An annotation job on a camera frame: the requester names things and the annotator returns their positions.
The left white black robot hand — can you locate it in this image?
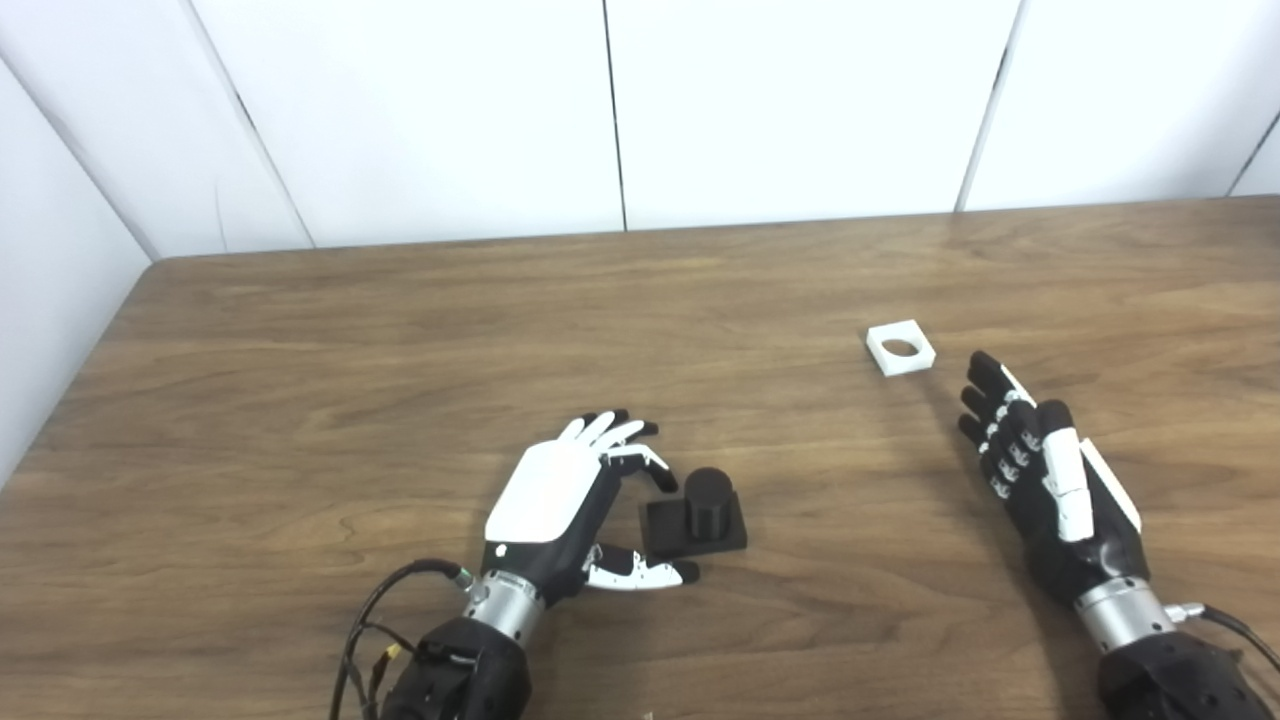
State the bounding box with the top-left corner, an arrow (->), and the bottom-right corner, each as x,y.
484,408 -> 701,607

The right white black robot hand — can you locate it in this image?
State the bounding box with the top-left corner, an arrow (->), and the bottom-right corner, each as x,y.
958,350 -> 1151,607

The black peg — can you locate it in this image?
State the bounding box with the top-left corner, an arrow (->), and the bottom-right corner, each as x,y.
638,466 -> 749,559

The white square piece with hole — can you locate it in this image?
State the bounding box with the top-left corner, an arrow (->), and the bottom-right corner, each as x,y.
866,319 -> 938,378

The right thick black wrist cable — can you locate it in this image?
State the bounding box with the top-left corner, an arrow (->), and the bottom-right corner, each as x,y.
1165,602 -> 1280,673

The thick black wrist cable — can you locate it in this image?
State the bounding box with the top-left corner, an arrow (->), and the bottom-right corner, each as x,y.
1165,602 -> 1280,673
330,558 -> 476,720

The left thick black wrist cable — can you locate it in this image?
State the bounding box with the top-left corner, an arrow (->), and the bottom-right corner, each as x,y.
330,558 -> 476,720

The left thin wire yellow connector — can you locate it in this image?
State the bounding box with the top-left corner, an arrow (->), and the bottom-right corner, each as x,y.
345,622 -> 416,720

